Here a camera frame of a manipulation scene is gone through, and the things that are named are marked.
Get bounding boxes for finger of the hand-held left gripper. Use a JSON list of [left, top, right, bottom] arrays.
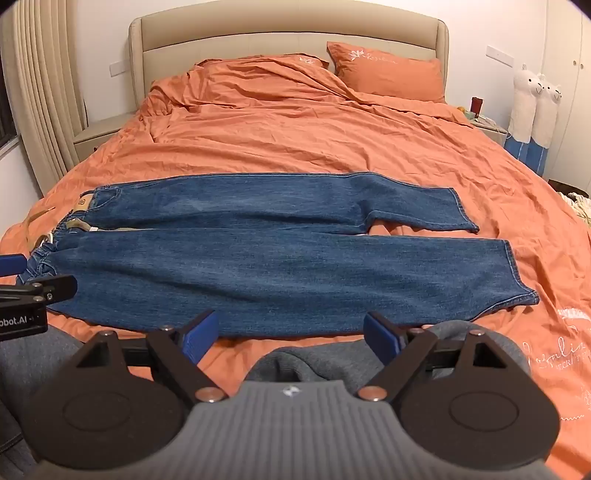
[[0, 254, 27, 278], [0, 275, 78, 309]]

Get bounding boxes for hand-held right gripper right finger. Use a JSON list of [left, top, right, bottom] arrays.
[[355, 311, 513, 403]]

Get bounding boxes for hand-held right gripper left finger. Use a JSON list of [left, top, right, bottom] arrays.
[[74, 310, 229, 406]]

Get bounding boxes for tan fabric belt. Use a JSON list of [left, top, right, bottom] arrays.
[[22, 207, 155, 254]]

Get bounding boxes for blue denim pants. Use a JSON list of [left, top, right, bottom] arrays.
[[16, 172, 540, 339]]

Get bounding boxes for grey knit clothing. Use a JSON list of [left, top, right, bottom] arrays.
[[0, 320, 532, 480]]

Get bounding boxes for dark window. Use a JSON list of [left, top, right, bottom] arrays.
[[0, 69, 19, 153]]

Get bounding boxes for beige nightstand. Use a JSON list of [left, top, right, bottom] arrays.
[[471, 117, 509, 146], [73, 113, 137, 162]]

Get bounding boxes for beige curtain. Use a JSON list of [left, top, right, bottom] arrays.
[[0, 0, 88, 195]]

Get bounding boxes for orange duvet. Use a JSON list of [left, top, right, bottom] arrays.
[[0, 53, 591, 478]]

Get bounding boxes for white knitted cloth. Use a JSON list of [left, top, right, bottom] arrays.
[[556, 191, 591, 228]]

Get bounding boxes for orange embroidered pillow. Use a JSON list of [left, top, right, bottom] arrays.
[[195, 52, 331, 75], [327, 41, 446, 103]]

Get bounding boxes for white alpaca plush toy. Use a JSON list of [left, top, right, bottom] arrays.
[[526, 74, 563, 178]]

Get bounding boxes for white wardrobe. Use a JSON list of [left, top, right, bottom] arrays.
[[542, 0, 591, 185]]

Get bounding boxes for beige upholstered headboard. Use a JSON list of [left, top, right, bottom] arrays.
[[128, 4, 451, 112]]

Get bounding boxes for white appliance by wall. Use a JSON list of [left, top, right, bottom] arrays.
[[504, 65, 542, 162]]

